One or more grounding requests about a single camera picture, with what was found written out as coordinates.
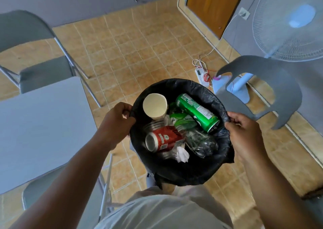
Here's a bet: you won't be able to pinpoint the red drink can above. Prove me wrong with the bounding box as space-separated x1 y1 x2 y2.
145 126 185 153

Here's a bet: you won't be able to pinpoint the person's left forearm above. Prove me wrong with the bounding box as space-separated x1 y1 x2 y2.
10 133 113 229

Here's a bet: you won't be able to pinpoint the person's left hand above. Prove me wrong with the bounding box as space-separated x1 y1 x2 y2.
97 102 137 151

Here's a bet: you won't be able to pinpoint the grey folding chair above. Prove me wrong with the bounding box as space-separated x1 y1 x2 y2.
0 10 102 108
22 153 119 229

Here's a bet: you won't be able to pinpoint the grey plastic chair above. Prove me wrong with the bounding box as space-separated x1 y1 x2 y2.
216 55 303 130

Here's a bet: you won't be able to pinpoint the person's right forearm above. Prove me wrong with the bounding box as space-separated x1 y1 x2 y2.
240 148 321 229

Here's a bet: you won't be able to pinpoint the clear ribbed plastic cup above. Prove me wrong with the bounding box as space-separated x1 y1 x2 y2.
143 120 167 134

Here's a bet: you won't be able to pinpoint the person's white shirt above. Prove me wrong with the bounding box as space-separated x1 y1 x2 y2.
95 185 234 229

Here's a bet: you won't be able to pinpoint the green drink can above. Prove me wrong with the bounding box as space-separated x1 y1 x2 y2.
175 93 220 133

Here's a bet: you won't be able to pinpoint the crumpled white tissue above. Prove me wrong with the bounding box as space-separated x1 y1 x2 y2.
175 146 190 163

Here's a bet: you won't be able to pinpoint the white paper cup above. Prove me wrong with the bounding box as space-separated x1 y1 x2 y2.
142 93 169 121

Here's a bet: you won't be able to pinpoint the trash bin with black bag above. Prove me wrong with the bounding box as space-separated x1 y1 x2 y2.
129 78 235 187

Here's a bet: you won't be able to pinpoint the white power cable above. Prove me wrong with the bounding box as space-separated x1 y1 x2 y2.
192 14 240 69

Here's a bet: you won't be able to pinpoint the brown wooden door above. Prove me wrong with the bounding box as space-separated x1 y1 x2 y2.
186 0 249 39

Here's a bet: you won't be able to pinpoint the white wall socket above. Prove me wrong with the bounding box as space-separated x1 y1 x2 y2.
238 7 251 21

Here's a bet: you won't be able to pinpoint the white power strip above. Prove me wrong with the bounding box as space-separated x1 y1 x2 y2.
194 68 210 88

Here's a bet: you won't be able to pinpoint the crumpled clear plastic bottle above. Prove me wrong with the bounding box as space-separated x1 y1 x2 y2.
169 110 219 159

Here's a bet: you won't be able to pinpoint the person's right hand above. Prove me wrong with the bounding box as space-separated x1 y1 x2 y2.
224 111 264 162

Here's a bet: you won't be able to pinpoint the white standing fan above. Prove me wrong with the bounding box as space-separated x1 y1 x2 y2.
212 0 323 104

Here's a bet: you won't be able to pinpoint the red wires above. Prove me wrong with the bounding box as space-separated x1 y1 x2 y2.
203 69 217 84

